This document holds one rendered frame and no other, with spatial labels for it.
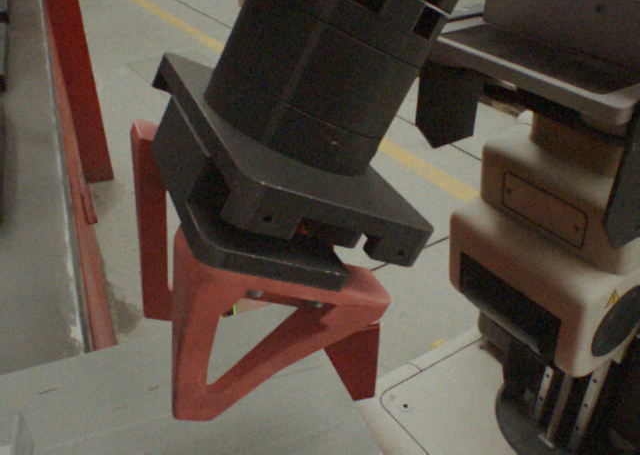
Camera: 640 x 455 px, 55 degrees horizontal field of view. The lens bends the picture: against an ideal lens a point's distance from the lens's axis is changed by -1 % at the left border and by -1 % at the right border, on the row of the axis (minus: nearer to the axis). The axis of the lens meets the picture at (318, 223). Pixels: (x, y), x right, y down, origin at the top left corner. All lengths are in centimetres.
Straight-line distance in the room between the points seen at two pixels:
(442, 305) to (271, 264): 176
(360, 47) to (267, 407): 19
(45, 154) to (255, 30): 69
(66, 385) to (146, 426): 5
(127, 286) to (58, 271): 140
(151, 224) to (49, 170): 58
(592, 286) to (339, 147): 59
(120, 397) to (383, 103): 20
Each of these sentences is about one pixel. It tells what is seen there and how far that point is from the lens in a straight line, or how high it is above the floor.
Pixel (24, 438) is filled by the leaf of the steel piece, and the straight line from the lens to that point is 30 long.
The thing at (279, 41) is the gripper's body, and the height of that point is 118.
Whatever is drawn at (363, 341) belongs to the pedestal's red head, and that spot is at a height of 76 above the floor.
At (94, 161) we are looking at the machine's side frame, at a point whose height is 10.
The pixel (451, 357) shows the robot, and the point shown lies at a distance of 136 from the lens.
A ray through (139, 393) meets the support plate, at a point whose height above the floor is 100.
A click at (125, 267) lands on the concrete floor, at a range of 211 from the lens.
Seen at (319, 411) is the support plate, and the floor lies 100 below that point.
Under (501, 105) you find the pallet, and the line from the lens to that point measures 325.
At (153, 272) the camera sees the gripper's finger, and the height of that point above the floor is 108.
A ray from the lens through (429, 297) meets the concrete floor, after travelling 193.
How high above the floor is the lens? 123
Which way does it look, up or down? 34 degrees down
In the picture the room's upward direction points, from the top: straight up
